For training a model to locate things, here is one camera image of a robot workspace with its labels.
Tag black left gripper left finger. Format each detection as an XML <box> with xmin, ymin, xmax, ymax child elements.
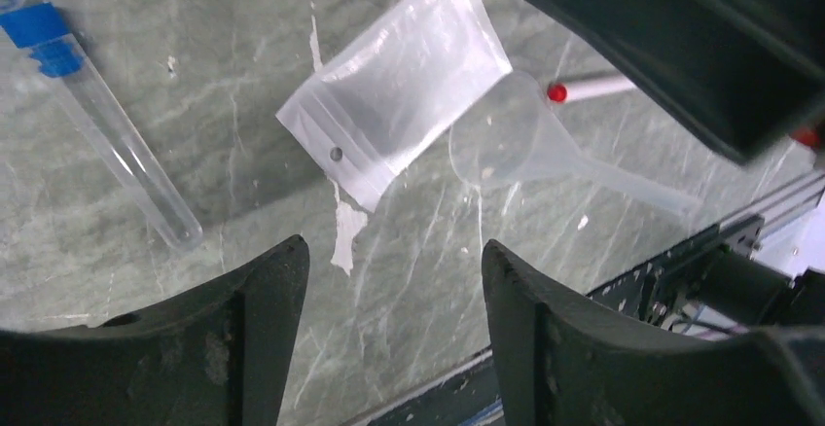
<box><xmin>1</xmin><ymin>235</ymin><xmax>310</xmax><ymax>425</ymax></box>

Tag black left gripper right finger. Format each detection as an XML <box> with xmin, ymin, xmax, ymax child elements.
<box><xmin>482</xmin><ymin>240</ymin><xmax>824</xmax><ymax>425</ymax></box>

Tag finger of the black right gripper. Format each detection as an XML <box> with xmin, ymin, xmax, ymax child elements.
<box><xmin>524</xmin><ymin>0</ymin><xmax>824</xmax><ymax>164</ymax></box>

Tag clear zip plastic bag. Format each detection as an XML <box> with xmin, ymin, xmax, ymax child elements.
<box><xmin>276</xmin><ymin>0</ymin><xmax>512</xmax><ymax>211</ymax></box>

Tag red white marker pen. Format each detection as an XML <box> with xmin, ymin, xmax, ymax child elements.
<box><xmin>546</xmin><ymin>73</ymin><xmax>824</xmax><ymax>153</ymax></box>

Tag clear plastic funnel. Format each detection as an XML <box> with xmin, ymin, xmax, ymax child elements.
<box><xmin>448</xmin><ymin>72</ymin><xmax>701</xmax><ymax>217</ymax></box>

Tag glass dropper blue fittings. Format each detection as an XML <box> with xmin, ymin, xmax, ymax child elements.
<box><xmin>1</xmin><ymin>0</ymin><xmax>203</xmax><ymax>251</ymax></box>

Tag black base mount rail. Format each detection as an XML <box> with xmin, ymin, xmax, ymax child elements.
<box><xmin>366</xmin><ymin>215</ymin><xmax>807</xmax><ymax>425</ymax></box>

